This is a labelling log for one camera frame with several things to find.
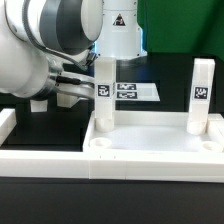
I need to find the white desk top tray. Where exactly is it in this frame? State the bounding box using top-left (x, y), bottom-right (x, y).
top-left (82, 109), bottom-right (224, 156)

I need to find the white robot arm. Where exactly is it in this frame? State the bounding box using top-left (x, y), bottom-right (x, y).
top-left (0, 0), bottom-right (145, 100)

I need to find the printed marker sheet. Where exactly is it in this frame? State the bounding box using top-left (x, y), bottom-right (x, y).
top-left (116, 82), bottom-right (160, 102)

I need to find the white left fence block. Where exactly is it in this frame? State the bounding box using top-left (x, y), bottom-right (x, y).
top-left (0, 108), bottom-right (17, 146)

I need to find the white fence block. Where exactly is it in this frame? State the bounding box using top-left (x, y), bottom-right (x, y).
top-left (207, 114), bottom-right (224, 146)
top-left (0, 108), bottom-right (17, 146)

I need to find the white right fence block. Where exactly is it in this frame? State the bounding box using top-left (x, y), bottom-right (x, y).
top-left (207, 114), bottom-right (224, 146)

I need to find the white front fence bar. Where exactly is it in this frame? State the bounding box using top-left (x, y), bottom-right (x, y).
top-left (0, 150), bottom-right (224, 183)

